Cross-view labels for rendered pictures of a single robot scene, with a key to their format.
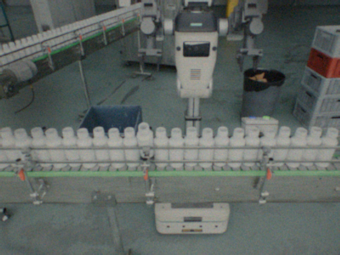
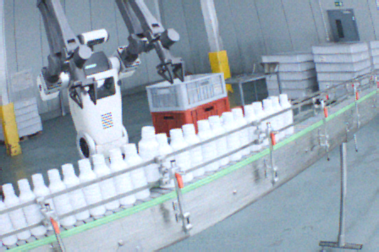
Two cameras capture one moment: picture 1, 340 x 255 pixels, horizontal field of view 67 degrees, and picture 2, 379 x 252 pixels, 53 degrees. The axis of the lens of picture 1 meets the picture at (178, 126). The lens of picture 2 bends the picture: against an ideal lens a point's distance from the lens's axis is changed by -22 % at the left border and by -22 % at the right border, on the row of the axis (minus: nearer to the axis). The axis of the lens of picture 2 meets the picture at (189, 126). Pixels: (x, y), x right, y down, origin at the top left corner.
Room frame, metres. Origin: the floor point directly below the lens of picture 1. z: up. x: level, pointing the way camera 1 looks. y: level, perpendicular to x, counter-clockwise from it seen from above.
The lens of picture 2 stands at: (-0.32, 0.93, 1.43)
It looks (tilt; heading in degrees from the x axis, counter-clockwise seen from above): 10 degrees down; 319
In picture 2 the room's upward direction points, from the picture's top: 10 degrees counter-clockwise
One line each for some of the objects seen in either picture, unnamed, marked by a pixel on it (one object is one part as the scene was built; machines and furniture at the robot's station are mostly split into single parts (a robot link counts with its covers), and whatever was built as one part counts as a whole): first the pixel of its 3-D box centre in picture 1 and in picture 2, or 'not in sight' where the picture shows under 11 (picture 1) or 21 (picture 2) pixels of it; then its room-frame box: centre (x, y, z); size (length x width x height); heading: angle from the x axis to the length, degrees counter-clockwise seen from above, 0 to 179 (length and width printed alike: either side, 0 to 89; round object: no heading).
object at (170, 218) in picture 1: (190, 183); not in sight; (1.44, -0.10, 0.24); 0.68 x 0.53 x 0.41; 0
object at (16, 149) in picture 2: (232, 6); (9, 128); (8.41, -1.64, 0.55); 0.40 x 0.40 x 1.10; 0
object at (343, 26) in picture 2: not in sight; (347, 43); (4.85, -10.01, 1.05); 1.00 x 0.10 x 2.10; 0
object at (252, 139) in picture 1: (251, 146); (239, 132); (0.81, -0.29, 1.08); 0.06 x 0.06 x 0.17
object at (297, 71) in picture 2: not in sight; (299, 75); (4.83, -6.76, 0.50); 1.23 x 1.05 x 1.00; 89
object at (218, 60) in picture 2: not in sight; (221, 72); (7.84, -7.55, 0.55); 0.40 x 0.40 x 1.10; 0
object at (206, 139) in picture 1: (206, 147); (206, 145); (0.80, -0.11, 1.08); 0.06 x 0.06 x 0.17
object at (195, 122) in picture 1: (192, 138); not in sight; (1.45, -0.10, 0.66); 0.11 x 0.11 x 0.40; 0
